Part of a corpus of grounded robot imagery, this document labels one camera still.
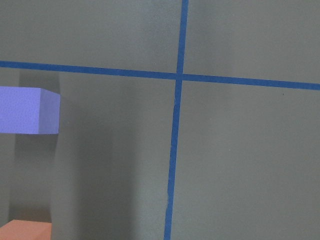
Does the orange foam block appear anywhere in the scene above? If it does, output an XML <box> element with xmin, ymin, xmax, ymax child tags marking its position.
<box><xmin>0</xmin><ymin>220</ymin><xmax>52</xmax><ymax>240</ymax></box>

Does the purple foam block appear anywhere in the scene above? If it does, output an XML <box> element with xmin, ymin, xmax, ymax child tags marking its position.
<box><xmin>0</xmin><ymin>86</ymin><xmax>61</xmax><ymax>135</ymax></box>

